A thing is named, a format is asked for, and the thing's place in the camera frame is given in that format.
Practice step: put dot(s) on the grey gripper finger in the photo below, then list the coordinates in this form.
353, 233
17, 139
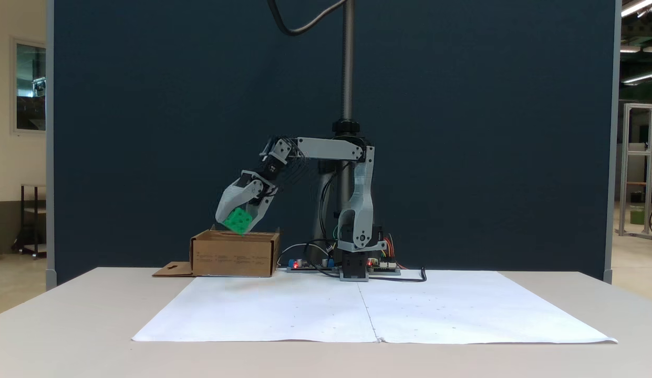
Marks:
261, 211
232, 199

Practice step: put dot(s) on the green die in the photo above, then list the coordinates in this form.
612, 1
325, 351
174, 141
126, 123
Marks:
237, 221

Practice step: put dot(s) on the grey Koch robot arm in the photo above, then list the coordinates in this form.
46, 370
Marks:
357, 205

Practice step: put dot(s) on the green bin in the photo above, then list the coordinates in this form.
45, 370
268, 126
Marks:
637, 216

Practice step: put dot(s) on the brown cardboard box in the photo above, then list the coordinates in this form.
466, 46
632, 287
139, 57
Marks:
234, 257

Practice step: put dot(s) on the blue circuit board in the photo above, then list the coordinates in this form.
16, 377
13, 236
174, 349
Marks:
310, 265

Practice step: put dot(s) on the dark blue partition panel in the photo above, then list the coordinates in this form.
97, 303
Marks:
173, 131

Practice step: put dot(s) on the dark shelf cart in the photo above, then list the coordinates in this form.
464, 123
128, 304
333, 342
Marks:
34, 220

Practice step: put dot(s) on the white paper sheet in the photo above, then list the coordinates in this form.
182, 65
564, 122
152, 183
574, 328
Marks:
436, 310

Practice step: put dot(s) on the framed window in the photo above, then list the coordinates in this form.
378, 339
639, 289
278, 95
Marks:
30, 86

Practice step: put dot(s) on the long ceiling light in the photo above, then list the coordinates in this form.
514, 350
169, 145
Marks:
641, 77
630, 49
638, 7

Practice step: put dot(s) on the metal camera pole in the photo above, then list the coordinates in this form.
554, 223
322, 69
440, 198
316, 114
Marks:
348, 63

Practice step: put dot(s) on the aluminium profile frame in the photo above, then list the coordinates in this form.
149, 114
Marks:
649, 168

